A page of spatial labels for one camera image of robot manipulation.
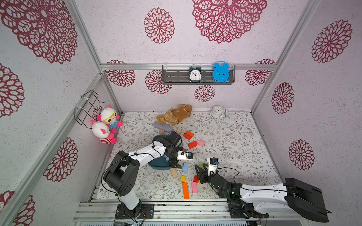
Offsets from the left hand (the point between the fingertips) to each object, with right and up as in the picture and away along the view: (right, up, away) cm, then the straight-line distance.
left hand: (179, 158), depth 88 cm
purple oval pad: (-10, +19, +18) cm, 28 cm away
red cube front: (+10, -10, -7) cm, 16 cm away
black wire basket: (-52, +27, -12) cm, 59 cm away
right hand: (+10, -2, -9) cm, 14 cm away
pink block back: (+16, +9, +12) cm, 22 cm away
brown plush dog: (-3, +29, +18) cm, 34 cm away
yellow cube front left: (+2, -11, -5) cm, 12 cm away
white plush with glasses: (-46, +27, +4) cm, 54 cm away
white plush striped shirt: (-47, +18, -5) cm, 50 cm away
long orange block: (+4, -18, -8) cm, 20 cm away
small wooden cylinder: (-13, +16, +16) cm, 26 cm away
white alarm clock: (+33, +32, +28) cm, 54 cm away
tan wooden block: (-3, -8, -2) cm, 9 cm away
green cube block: (+12, -1, -12) cm, 17 cm away
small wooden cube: (0, +16, +18) cm, 24 cm away
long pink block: (+9, -15, -7) cm, 19 cm away
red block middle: (+10, +7, +11) cm, 17 cm away
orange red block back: (+7, +14, +18) cm, 23 cm away
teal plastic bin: (-12, -4, +4) cm, 14 cm away
